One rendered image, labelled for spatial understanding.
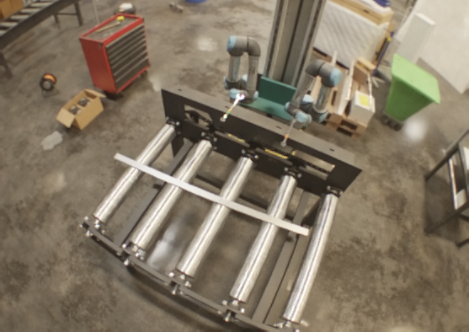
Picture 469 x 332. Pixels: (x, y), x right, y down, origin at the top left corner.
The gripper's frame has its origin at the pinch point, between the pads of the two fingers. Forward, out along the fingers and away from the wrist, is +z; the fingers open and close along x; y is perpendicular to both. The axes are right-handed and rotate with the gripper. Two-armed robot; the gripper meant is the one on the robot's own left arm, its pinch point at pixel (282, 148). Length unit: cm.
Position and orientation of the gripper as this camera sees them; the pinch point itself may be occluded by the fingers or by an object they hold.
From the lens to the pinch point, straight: 189.5
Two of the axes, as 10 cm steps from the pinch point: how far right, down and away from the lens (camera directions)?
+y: -3.8, 4.0, -8.3
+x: 8.5, 5.2, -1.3
